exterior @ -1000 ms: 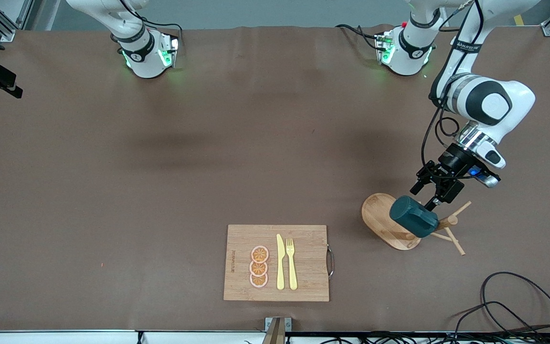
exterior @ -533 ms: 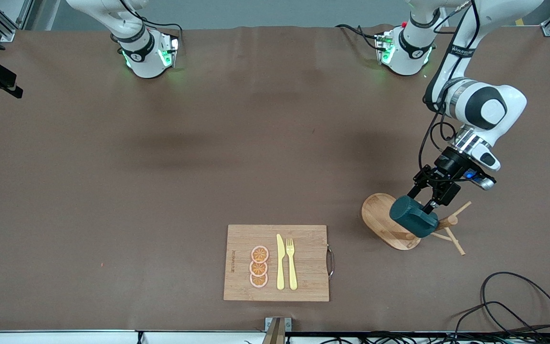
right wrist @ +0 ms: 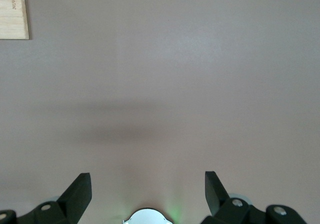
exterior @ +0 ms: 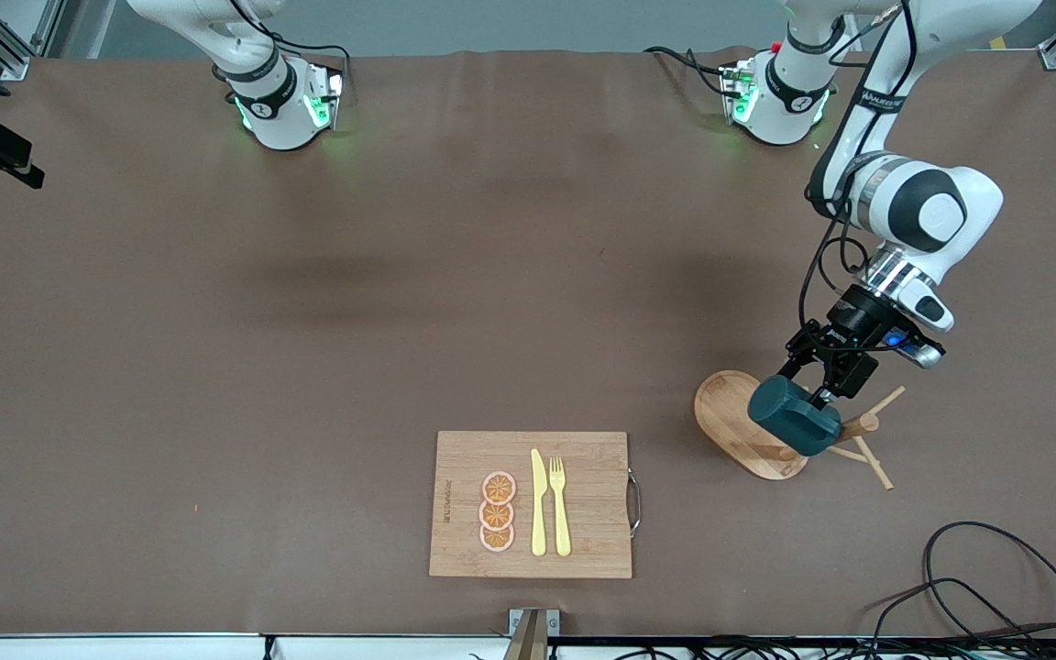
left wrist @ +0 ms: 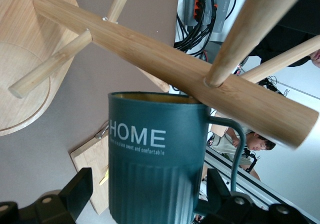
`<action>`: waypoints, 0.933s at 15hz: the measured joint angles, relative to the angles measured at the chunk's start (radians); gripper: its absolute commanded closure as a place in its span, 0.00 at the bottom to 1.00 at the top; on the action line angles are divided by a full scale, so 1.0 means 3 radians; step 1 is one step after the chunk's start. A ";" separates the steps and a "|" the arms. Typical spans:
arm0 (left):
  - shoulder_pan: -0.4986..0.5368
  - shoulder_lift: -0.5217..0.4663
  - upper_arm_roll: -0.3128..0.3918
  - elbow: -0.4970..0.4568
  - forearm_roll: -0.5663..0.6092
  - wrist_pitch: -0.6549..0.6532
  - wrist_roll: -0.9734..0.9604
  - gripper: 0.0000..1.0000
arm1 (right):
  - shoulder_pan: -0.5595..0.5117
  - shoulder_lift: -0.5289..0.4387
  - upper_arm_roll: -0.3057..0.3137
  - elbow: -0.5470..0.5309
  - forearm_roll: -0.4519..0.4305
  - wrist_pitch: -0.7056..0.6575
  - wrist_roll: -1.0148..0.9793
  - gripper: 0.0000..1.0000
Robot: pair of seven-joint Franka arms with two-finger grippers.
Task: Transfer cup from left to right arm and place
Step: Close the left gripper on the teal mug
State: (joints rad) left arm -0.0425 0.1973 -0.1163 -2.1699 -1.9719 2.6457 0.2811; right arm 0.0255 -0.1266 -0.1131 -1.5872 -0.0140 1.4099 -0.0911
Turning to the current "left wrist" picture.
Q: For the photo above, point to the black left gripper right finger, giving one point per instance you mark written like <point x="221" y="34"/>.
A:
<point x="225" y="209"/>

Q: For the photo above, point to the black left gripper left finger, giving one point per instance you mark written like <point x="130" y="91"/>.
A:
<point x="72" y="196"/>

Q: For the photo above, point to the dark green HOME mug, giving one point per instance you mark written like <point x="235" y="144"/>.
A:
<point x="150" y="171"/>

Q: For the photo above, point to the yellow plastic fork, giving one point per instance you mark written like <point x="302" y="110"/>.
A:
<point x="103" y="179"/>

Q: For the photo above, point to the wooden cutting board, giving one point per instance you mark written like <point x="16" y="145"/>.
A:
<point x="90" y="164"/>

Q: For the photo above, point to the person with glasses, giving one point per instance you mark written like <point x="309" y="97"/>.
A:
<point x="260" y="140"/>

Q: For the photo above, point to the wooden mug tree rack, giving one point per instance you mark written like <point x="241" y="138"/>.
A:
<point x="150" y="47"/>

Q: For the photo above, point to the grey adapter box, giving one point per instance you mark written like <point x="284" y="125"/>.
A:
<point x="222" y="14"/>

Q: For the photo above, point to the grey orange power strip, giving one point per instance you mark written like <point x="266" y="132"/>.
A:
<point x="192" y="7"/>

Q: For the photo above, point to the person in black clothes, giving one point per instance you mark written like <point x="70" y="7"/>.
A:
<point x="300" y="14"/>

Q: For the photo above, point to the aluminium table edge rail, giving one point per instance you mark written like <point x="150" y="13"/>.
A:
<point x="270" y="199"/>

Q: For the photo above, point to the black camera rig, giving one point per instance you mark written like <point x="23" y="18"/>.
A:
<point x="250" y="156"/>

